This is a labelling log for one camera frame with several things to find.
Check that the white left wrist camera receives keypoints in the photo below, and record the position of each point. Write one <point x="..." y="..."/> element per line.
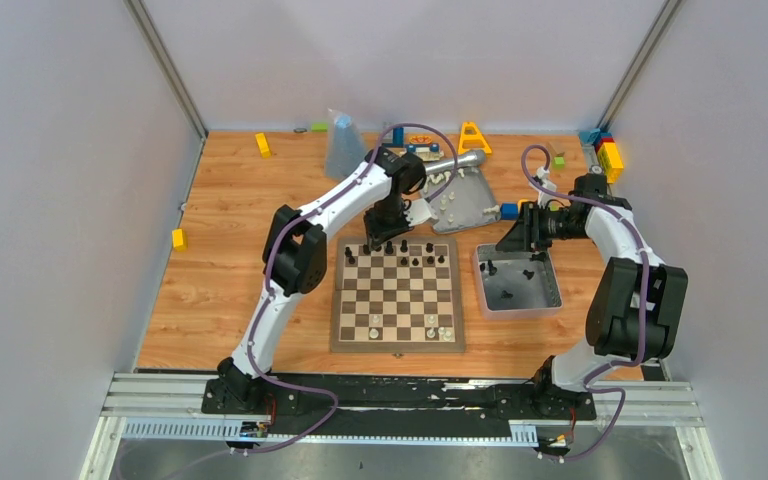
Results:
<point x="420" y="212"/>

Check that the blue white toy car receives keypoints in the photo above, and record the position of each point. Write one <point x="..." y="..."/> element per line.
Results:
<point x="425" y="148"/>

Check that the stacked coloured duplo blocks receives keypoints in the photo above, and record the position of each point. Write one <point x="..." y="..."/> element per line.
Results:
<point x="606" y="152"/>

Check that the grey tray black pieces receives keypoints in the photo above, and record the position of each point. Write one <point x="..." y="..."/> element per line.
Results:
<point x="515" y="285"/>

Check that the grey tray white pieces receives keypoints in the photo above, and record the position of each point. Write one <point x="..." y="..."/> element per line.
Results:
<point x="460" y="202"/>

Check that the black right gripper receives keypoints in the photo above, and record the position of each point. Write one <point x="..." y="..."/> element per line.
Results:
<point x="525" y="234"/>

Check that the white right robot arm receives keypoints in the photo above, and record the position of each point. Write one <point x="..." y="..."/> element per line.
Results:
<point x="636" y="310"/>

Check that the silver metal cylinder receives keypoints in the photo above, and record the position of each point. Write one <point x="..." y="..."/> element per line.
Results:
<point x="472" y="158"/>

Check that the yellow cube at left edge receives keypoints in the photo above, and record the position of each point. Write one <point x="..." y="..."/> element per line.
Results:
<point x="179" y="240"/>

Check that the wooden chess board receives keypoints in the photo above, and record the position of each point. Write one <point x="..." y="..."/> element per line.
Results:
<point x="398" y="303"/>

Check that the blue grey lego block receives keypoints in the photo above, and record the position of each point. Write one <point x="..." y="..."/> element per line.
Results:
<point x="394" y="136"/>

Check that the yellow triangular toy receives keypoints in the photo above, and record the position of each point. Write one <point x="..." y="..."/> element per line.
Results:
<point x="471" y="138"/>

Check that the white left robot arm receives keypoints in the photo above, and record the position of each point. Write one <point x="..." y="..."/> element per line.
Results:
<point x="296" y="261"/>

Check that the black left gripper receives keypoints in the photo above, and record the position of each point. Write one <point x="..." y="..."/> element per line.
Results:
<point x="384" y="227"/>

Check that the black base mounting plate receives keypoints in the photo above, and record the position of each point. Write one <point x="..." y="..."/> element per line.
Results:
<point x="408" y="407"/>

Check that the yellow block by wall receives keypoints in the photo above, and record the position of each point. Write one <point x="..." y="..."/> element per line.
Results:
<point x="263" y="145"/>

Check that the clear blue plastic bag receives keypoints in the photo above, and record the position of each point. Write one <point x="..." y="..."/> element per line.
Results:
<point x="345" y="148"/>

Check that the blue yellow red toy blocks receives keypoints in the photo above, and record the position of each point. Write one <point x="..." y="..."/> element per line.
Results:
<point x="510" y="211"/>

